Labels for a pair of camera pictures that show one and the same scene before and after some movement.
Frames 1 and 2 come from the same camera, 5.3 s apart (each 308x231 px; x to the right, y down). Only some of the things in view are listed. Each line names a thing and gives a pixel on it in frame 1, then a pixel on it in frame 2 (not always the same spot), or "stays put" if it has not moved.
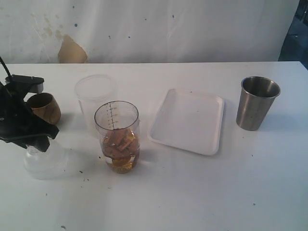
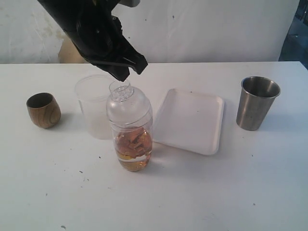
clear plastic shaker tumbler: x=118 y=124 to x=133 y=138
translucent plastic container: x=92 y=91 stays put
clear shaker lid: x=51 y=164 to x=126 y=105
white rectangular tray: x=189 y=120 stays put
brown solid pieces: x=121 y=147 to x=133 y=143
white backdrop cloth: x=63 y=32 stays put
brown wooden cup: x=44 y=106 stays put
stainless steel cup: x=256 y=97 stays put
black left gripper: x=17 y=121 to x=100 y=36
